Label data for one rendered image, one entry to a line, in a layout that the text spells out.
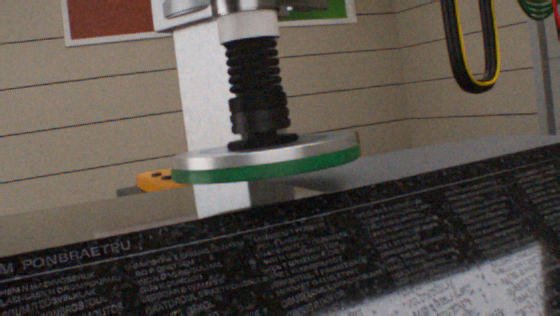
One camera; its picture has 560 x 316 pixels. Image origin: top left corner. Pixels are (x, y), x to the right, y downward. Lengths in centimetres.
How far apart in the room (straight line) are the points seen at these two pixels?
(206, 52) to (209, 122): 17
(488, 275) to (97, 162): 630
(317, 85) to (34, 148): 358
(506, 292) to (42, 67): 638
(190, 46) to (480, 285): 107
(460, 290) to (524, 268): 10
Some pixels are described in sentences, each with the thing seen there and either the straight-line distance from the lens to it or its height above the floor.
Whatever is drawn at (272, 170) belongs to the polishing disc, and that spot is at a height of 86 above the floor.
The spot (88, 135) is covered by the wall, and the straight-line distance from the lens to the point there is 678.
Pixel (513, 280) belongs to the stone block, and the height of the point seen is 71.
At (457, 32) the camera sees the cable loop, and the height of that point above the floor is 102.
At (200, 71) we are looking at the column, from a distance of 150.
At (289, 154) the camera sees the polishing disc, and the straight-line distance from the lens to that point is 59.
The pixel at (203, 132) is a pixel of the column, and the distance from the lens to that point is 151.
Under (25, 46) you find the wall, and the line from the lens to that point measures 682.
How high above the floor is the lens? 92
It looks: 5 degrees down
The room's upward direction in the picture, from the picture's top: 7 degrees counter-clockwise
